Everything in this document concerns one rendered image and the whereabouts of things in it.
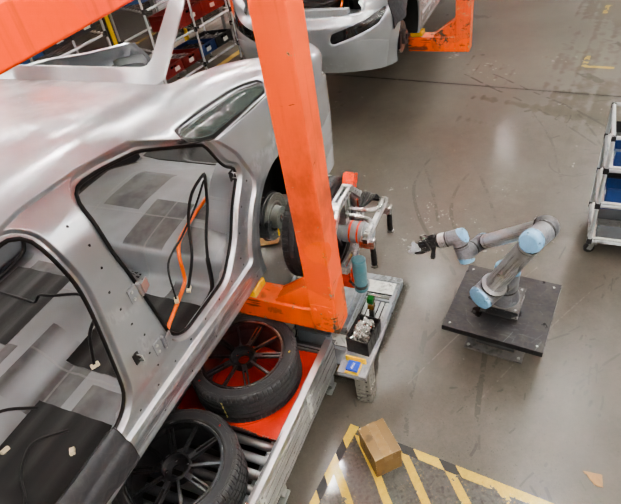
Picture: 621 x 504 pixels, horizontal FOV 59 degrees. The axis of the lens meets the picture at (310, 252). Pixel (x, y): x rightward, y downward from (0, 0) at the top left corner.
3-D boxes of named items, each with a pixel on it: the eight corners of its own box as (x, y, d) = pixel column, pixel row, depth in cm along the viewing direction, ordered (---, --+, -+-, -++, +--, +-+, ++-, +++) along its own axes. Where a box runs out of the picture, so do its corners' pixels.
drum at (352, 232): (345, 231, 350) (342, 213, 341) (376, 235, 342) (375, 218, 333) (337, 245, 340) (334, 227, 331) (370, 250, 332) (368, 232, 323)
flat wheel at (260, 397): (210, 336, 366) (201, 312, 351) (307, 334, 356) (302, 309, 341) (185, 424, 317) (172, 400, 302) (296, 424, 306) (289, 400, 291)
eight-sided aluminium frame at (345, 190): (357, 236, 376) (350, 169, 341) (367, 237, 374) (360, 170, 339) (330, 290, 340) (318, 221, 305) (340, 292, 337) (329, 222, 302)
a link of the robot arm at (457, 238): (468, 245, 315) (461, 230, 313) (447, 250, 322) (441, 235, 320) (471, 238, 323) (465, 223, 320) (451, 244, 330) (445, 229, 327)
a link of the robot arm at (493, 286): (500, 299, 331) (564, 233, 267) (482, 314, 324) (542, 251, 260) (482, 281, 336) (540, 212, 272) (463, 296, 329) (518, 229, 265)
